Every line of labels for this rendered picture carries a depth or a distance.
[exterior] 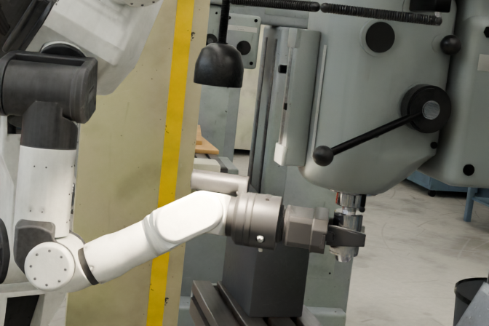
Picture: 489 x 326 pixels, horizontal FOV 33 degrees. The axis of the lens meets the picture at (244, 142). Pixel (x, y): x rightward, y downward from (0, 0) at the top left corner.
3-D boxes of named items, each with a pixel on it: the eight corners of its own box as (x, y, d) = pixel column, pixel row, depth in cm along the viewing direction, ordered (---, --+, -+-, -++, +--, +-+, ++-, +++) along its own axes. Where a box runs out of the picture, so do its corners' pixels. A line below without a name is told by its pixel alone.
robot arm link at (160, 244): (228, 221, 128) (150, 256, 128) (233, 223, 136) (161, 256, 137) (212, 183, 129) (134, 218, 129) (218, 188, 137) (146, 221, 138)
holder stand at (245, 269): (248, 317, 169) (259, 224, 166) (220, 282, 190) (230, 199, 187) (302, 317, 173) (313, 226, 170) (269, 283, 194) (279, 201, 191)
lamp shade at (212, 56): (183, 81, 119) (187, 38, 118) (215, 81, 124) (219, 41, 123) (220, 87, 114) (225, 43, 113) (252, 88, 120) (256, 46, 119)
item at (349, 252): (351, 249, 135) (356, 214, 134) (362, 257, 130) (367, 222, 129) (324, 248, 133) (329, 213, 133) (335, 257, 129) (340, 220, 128)
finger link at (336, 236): (363, 249, 129) (324, 244, 130) (366, 230, 129) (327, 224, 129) (364, 252, 127) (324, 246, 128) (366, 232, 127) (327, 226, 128)
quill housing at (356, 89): (320, 198, 118) (348, -25, 113) (280, 170, 138) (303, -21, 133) (439, 204, 123) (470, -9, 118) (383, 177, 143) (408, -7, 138)
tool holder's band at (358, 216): (356, 214, 134) (356, 208, 134) (367, 222, 129) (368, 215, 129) (329, 213, 133) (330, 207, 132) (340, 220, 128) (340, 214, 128)
